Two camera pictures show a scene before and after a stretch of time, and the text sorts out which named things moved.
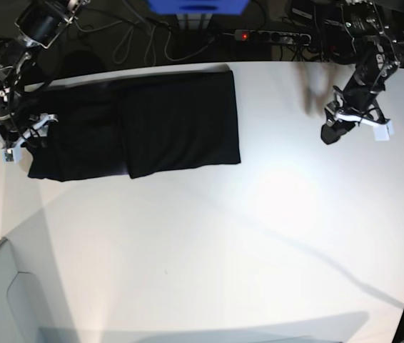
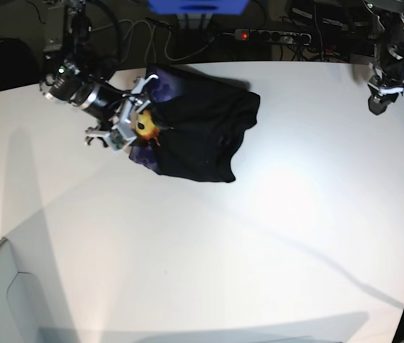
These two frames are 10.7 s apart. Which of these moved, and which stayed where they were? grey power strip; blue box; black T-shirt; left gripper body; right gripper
Moved: black T-shirt; left gripper body; right gripper
Stayed: grey power strip; blue box
